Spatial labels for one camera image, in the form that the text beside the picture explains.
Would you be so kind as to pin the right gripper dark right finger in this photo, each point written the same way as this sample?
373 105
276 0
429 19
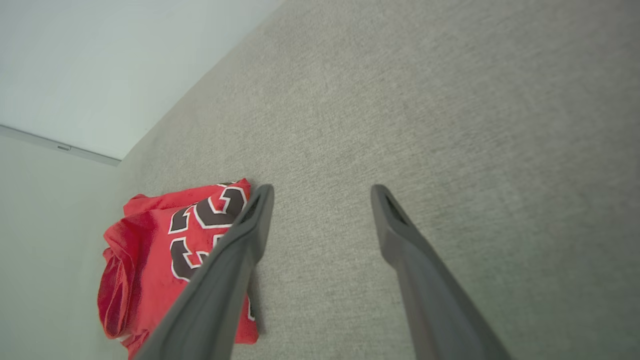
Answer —
435 300

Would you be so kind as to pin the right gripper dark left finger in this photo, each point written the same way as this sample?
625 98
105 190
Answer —
220 300

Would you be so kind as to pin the red and white basketball jersey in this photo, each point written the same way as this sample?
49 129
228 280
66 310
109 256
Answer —
150 250

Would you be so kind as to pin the grey fabric sofa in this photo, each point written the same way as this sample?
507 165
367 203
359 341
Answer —
425 125

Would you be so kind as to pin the grey wall skirting strip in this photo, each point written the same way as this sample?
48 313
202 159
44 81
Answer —
60 146

